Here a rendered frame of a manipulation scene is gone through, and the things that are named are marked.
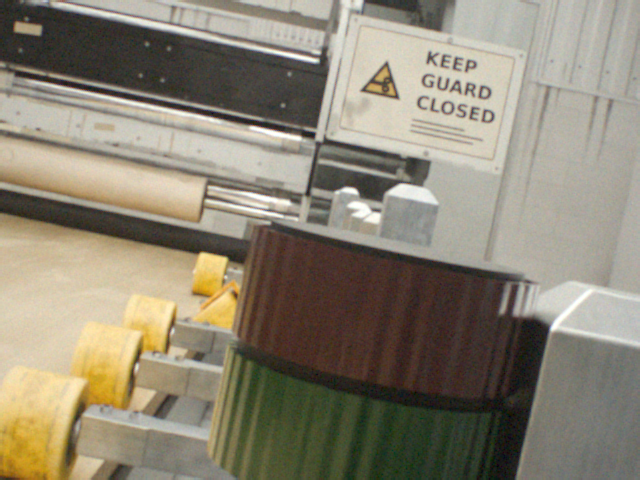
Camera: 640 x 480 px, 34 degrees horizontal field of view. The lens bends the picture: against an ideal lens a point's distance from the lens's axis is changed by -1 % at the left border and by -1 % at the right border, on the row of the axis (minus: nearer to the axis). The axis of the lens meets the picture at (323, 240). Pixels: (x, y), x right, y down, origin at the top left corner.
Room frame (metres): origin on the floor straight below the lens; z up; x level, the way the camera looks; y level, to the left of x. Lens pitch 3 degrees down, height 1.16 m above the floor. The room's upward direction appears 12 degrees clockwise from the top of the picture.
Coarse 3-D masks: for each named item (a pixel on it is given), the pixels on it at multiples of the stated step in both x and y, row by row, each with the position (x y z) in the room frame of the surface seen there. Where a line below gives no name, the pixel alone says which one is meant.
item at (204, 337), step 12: (180, 324) 1.23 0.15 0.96; (192, 324) 1.24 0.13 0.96; (204, 324) 1.25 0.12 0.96; (168, 336) 1.24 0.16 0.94; (180, 336) 1.23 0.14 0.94; (192, 336) 1.23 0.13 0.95; (204, 336) 1.23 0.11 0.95; (216, 336) 1.24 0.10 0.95; (228, 336) 1.24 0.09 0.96; (192, 348) 1.23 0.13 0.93; (204, 348) 1.23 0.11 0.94; (216, 348) 1.24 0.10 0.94
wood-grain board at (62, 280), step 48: (0, 240) 2.19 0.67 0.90; (48, 240) 2.39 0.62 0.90; (96, 240) 2.63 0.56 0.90; (0, 288) 1.57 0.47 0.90; (48, 288) 1.67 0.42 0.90; (96, 288) 1.79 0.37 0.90; (144, 288) 1.92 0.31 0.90; (0, 336) 1.23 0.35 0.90; (48, 336) 1.29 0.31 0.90; (0, 384) 1.00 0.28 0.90
